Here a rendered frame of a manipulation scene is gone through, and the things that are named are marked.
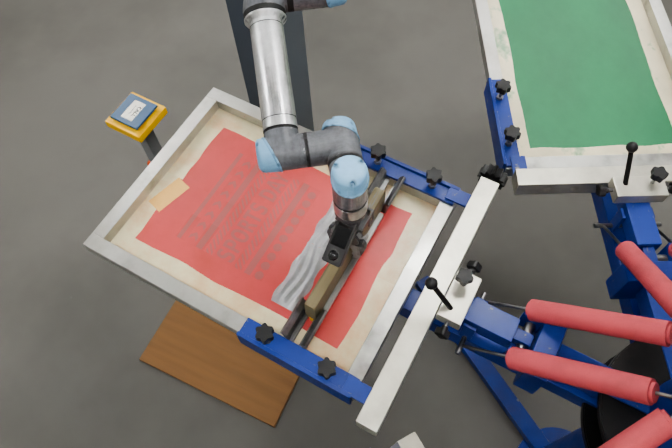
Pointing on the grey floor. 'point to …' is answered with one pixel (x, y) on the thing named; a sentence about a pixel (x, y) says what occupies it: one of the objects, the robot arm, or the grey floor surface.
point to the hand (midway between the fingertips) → (346, 253)
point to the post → (143, 130)
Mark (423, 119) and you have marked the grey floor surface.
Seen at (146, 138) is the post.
